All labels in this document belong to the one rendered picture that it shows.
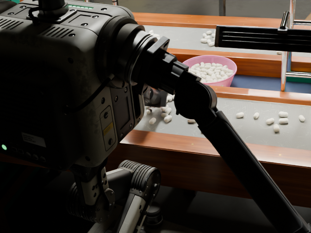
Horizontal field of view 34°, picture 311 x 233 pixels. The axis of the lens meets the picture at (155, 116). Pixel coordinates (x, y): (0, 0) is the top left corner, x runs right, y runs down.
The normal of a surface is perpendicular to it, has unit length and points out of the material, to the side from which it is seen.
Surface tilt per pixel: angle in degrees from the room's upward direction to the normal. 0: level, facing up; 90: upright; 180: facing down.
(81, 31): 6
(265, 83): 0
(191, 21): 0
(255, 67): 90
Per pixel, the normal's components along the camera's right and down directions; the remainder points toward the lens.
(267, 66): -0.31, 0.55
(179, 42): -0.09, -0.83
